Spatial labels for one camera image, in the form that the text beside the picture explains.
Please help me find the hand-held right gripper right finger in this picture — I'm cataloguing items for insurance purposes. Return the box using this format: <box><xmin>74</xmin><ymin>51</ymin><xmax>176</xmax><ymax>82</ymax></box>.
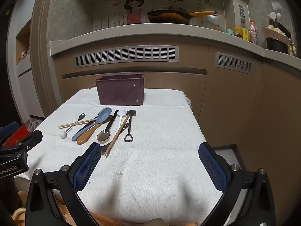
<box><xmin>198</xmin><ymin>142</ymin><xmax>276</xmax><ymax>226</ymax></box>

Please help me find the black frying pan yellow handle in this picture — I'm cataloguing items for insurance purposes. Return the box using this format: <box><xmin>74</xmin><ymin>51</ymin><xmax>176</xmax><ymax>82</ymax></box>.
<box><xmin>147</xmin><ymin>9</ymin><xmax>218</xmax><ymax>25</ymax></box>

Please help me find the white wall box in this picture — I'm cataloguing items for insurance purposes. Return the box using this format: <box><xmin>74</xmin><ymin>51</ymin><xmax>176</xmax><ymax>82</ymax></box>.
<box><xmin>222</xmin><ymin>0</ymin><xmax>254</xmax><ymax>31</ymax></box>

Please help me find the black-handled metal spoon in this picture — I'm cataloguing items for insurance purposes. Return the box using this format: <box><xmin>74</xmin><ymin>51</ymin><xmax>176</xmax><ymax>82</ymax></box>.
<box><xmin>97</xmin><ymin>110</ymin><xmax>119</xmax><ymax>144</ymax></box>

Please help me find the tan woven basket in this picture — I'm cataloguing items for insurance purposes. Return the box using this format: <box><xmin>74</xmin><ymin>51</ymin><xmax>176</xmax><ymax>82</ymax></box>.
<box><xmin>12</xmin><ymin>188</ymin><xmax>71</xmax><ymax>226</ymax></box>

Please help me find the brown wooden spoon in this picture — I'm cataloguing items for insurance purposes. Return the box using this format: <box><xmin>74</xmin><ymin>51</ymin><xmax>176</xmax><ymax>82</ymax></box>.
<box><xmin>76</xmin><ymin>120</ymin><xmax>104</xmax><ymax>145</ymax></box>

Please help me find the black pot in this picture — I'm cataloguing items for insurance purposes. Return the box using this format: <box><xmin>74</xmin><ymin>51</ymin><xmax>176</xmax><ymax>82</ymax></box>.
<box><xmin>266</xmin><ymin>38</ymin><xmax>289</xmax><ymax>54</ymax></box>

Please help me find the grey stone countertop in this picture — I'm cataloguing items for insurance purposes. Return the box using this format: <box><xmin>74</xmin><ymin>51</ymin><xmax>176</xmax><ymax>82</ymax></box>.
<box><xmin>50</xmin><ymin>23</ymin><xmax>301</xmax><ymax>72</ymax></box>

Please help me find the white shelf cabinet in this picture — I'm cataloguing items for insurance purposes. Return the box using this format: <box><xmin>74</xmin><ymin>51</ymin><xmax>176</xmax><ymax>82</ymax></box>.
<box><xmin>8</xmin><ymin>5</ymin><xmax>46</xmax><ymax>124</ymax></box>

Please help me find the white textured table cloth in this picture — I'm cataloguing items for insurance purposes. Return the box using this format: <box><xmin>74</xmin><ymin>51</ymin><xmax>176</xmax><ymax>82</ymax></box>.
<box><xmin>24</xmin><ymin>88</ymin><xmax>227</xmax><ymax>224</ymax></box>

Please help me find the long grey vent grille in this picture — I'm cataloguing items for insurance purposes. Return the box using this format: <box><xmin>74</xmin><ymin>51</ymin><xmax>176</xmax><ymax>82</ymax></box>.
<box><xmin>75</xmin><ymin>45</ymin><xmax>179</xmax><ymax>69</ymax></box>

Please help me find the metal spoon with white ball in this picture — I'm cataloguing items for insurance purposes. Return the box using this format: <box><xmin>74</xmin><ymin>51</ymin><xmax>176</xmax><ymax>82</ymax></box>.
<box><xmin>60</xmin><ymin>113</ymin><xmax>86</xmax><ymax>139</ymax></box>

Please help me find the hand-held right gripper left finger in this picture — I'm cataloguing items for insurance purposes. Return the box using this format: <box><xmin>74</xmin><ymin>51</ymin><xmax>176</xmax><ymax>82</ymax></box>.
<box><xmin>25</xmin><ymin>142</ymin><xmax>102</xmax><ymax>226</ymax></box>

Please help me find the pair of pale slippers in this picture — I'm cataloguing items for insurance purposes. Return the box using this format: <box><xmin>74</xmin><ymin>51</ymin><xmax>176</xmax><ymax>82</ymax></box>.
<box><xmin>27</xmin><ymin>120</ymin><xmax>43</xmax><ymax>133</ymax></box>

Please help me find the clear bottle orange cap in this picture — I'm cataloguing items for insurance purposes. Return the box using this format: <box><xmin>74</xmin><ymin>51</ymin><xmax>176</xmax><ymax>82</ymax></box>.
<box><xmin>249</xmin><ymin>19</ymin><xmax>258</xmax><ymax>45</ymax></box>

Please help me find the black holder with white ladles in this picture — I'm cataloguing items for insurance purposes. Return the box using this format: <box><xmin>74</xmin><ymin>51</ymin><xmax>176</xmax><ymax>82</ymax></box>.
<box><xmin>269</xmin><ymin>11</ymin><xmax>292</xmax><ymax>38</ymax></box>

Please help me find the short grey vent grille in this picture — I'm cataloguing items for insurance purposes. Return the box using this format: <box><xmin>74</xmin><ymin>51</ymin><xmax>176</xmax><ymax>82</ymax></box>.
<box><xmin>214</xmin><ymin>52</ymin><xmax>254</xmax><ymax>75</ymax></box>

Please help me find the maroon plastic utensil container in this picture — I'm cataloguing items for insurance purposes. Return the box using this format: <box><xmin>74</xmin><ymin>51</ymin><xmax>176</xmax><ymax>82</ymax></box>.
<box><xmin>95</xmin><ymin>74</ymin><xmax>145</xmax><ymax>106</ymax></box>

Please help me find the black shovel-shaped spoon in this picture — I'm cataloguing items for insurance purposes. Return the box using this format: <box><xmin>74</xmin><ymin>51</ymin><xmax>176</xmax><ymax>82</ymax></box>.
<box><xmin>124</xmin><ymin>110</ymin><xmax>137</xmax><ymax>142</ymax></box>

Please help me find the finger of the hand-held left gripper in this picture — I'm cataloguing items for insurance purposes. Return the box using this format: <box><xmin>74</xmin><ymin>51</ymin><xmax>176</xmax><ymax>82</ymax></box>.
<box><xmin>14</xmin><ymin>130</ymin><xmax>43</xmax><ymax>152</ymax></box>
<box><xmin>0</xmin><ymin>121</ymin><xmax>19</xmax><ymax>136</ymax></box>

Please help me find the blue-grey plastic rice spoon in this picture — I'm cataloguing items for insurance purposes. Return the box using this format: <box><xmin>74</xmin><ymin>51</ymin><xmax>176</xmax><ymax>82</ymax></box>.
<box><xmin>72</xmin><ymin>107</ymin><xmax>113</xmax><ymax>142</ymax></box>

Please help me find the wooden chopstick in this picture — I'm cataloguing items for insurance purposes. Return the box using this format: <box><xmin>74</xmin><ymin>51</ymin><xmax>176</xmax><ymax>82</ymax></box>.
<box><xmin>105</xmin><ymin>115</ymin><xmax>130</xmax><ymax>155</ymax></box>
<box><xmin>104</xmin><ymin>115</ymin><xmax>130</xmax><ymax>156</ymax></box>
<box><xmin>58</xmin><ymin>115</ymin><xmax>116</xmax><ymax>128</ymax></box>

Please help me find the white plastic spoon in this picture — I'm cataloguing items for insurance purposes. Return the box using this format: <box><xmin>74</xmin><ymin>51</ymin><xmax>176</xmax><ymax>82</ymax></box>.
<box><xmin>107</xmin><ymin>110</ymin><xmax>128</xmax><ymax>144</ymax></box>

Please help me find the cartoon kitchen wall poster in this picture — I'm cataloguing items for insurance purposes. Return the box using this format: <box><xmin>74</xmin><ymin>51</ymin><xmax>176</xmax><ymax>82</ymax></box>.
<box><xmin>93</xmin><ymin>0</ymin><xmax>224</xmax><ymax>31</ymax></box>

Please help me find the red floor mat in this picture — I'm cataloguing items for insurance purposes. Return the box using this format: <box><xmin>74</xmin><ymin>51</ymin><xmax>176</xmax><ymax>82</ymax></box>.
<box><xmin>0</xmin><ymin>125</ymin><xmax>30</xmax><ymax>147</ymax></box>

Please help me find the wooden kitchen cabinet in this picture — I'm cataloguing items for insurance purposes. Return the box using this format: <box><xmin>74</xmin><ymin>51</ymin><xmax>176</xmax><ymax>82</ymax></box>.
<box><xmin>52</xmin><ymin>44</ymin><xmax>301</xmax><ymax>193</ymax></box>

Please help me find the glass pot lid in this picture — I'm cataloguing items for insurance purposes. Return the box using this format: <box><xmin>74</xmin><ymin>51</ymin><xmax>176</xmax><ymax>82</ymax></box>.
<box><xmin>200</xmin><ymin>14</ymin><xmax>227</xmax><ymax>30</ymax></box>

